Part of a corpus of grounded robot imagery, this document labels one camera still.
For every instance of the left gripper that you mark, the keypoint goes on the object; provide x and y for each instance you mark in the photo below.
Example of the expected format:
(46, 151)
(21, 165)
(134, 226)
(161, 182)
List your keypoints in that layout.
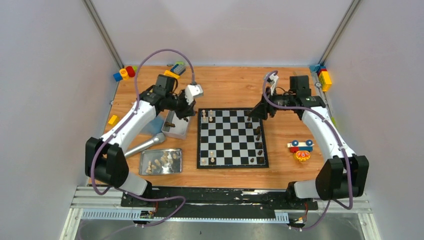
(185, 110)

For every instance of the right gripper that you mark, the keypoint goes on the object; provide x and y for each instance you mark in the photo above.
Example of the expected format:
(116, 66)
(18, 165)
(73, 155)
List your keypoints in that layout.
(262, 109)

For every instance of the tin box with dark pieces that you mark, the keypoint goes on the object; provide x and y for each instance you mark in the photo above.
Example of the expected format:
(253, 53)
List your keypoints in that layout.
(174, 127)

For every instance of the black silver chess board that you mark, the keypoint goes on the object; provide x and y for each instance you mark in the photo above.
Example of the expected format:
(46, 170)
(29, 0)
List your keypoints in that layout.
(227, 138)

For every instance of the tin lid with light pieces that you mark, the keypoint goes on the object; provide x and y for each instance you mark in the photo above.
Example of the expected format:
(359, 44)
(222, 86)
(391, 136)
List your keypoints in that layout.
(157, 162)

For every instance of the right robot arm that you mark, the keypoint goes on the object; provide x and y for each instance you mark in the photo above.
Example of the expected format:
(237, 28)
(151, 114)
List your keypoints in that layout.
(344, 172)

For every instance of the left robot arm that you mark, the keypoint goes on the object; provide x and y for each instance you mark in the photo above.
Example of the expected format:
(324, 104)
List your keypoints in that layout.
(105, 159)

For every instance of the yellow toy saw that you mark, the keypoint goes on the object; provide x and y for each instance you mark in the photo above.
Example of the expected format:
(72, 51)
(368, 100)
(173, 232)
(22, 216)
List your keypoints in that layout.
(171, 74)

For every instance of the blue plastic bag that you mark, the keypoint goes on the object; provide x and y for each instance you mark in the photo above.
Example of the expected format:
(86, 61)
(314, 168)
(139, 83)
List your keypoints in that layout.
(155, 126)

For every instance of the blue green toy block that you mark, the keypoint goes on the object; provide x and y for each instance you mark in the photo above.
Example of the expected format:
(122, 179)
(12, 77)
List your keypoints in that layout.
(179, 68)

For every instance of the silver microphone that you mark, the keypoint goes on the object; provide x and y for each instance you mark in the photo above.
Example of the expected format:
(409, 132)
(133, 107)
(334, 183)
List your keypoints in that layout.
(154, 140)

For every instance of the green wooden cube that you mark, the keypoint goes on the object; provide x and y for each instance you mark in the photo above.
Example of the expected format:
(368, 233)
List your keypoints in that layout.
(299, 81)

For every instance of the colourful toy car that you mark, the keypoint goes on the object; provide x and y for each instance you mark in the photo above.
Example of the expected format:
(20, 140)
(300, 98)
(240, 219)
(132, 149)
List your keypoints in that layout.
(301, 150)

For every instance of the colourful toy blocks left corner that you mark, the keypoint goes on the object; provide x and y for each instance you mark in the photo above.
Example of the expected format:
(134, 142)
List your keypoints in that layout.
(125, 73)

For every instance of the colourful toy blocks corner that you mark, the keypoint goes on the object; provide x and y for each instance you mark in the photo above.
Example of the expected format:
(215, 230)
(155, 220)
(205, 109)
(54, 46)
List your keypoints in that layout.
(125, 73)
(323, 76)

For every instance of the small yellow block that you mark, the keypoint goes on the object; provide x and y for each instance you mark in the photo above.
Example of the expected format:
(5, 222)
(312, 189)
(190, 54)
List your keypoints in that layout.
(114, 119)

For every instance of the colourful toy blocks right corner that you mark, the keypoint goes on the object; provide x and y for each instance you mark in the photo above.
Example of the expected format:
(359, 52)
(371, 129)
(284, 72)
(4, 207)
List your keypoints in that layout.
(323, 76)

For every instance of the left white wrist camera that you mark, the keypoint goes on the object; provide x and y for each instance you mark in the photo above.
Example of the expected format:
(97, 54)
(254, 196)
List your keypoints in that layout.
(192, 92)

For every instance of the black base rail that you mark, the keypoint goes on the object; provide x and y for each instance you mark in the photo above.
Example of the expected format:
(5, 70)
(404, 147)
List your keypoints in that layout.
(220, 203)

